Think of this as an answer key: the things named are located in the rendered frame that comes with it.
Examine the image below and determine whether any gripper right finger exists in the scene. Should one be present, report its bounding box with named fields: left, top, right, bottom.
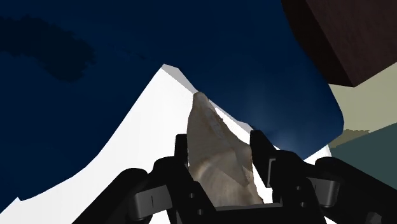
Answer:
left=249, top=129, right=397, bottom=224

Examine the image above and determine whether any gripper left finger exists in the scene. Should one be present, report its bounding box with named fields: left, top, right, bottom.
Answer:
left=73, top=134, right=218, bottom=224

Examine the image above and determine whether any beige rough pointed lump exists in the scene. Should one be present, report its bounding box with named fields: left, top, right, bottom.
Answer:
left=186, top=91, right=265, bottom=208

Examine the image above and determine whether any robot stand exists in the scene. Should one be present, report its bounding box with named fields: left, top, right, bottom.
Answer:
left=280, top=0, right=397, bottom=88

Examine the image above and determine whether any bed with dark blue cover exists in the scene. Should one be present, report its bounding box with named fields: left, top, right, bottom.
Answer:
left=0, top=0, right=345, bottom=212

